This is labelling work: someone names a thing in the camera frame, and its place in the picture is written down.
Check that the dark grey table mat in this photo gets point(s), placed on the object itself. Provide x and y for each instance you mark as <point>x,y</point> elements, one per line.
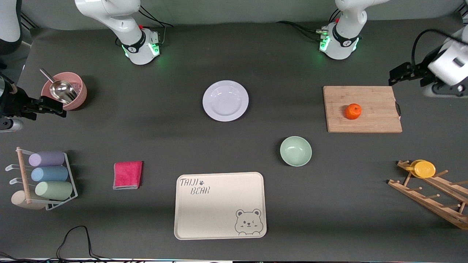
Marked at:
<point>164,146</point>

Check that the pink folded cloth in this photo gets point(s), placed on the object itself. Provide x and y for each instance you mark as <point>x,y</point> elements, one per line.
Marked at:
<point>127,175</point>

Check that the pale green bowl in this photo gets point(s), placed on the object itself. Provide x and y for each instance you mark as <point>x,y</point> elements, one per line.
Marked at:
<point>295,151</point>

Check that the yellow cup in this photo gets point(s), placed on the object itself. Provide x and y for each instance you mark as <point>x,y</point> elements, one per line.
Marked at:
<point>424,170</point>

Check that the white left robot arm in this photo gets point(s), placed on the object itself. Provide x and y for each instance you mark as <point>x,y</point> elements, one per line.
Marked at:
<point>343,40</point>

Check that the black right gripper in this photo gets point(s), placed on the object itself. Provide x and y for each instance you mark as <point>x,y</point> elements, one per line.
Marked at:
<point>15,103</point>

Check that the white round plate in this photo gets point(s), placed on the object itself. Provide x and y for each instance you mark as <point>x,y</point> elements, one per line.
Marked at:
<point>225,100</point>

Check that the beige cup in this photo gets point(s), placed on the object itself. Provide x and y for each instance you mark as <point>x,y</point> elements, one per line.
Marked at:
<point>18,199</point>

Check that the beige bear print tray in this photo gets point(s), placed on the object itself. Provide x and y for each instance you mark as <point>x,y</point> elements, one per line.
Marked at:
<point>212,215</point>

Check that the pink bowl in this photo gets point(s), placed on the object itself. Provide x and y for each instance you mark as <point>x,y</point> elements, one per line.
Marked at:
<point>82,91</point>

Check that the metal scoop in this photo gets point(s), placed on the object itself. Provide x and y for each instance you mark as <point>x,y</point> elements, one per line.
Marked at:
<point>60,89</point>

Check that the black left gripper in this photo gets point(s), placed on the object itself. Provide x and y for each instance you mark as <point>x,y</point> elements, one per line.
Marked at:
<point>417,71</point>

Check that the green cup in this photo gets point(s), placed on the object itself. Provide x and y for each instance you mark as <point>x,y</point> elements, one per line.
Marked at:
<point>54,190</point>

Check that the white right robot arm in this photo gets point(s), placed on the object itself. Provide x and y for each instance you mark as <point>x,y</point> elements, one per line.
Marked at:
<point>109,14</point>

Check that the blue cup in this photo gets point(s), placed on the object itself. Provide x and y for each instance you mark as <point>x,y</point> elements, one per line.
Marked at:
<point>49,174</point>

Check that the orange fruit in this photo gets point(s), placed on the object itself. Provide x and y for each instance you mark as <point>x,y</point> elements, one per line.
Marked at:
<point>353,111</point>

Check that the wooden cutting board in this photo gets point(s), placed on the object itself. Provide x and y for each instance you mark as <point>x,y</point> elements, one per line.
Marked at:
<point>376,109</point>

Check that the wooden peg dish rack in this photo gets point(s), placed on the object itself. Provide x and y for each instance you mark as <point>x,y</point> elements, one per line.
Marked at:
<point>459,220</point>

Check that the purple cup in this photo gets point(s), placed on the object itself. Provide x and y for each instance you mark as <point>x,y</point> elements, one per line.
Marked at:
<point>46,159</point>

